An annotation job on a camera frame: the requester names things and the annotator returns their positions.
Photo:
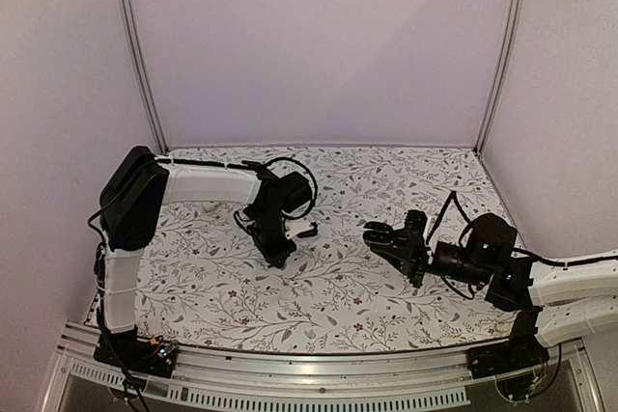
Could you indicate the left aluminium corner post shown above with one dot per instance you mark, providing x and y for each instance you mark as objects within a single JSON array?
[{"x": 143, "y": 81}]

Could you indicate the floral patterned table mat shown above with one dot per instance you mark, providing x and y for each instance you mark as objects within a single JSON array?
[{"x": 202, "y": 281}]

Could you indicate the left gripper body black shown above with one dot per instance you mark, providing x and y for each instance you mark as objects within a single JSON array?
[{"x": 266, "y": 236}]

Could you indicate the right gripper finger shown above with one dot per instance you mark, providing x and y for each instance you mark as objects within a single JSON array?
[
  {"x": 396, "y": 261},
  {"x": 400, "y": 235}
]

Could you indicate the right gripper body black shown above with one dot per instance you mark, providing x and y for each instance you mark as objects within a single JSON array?
[{"x": 418, "y": 262}]

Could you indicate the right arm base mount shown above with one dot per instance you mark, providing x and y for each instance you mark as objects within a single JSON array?
[{"x": 520, "y": 351}]

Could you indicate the white charging case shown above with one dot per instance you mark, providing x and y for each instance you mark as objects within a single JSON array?
[{"x": 210, "y": 206}]

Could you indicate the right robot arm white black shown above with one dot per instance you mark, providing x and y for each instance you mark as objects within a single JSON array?
[{"x": 555, "y": 301}]

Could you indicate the black earbud charging case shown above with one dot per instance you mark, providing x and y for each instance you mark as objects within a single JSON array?
[{"x": 380, "y": 236}]

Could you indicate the right aluminium corner post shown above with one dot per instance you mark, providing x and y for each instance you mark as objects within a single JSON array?
[{"x": 505, "y": 51}]

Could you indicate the aluminium front rail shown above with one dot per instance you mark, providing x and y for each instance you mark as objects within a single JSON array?
[{"x": 209, "y": 379}]

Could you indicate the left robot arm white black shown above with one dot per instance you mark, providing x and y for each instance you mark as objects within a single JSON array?
[{"x": 276, "y": 208}]

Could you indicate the aluminium corner post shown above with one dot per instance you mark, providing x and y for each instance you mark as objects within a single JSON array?
[
  {"x": 505, "y": 51},
  {"x": 143, "y": 81}
]

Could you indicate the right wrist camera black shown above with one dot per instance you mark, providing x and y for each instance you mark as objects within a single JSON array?
[{"x": 416, "y": 222}]

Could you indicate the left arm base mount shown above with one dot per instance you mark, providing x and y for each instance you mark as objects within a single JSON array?
[{"x": 125, "y": 350}]

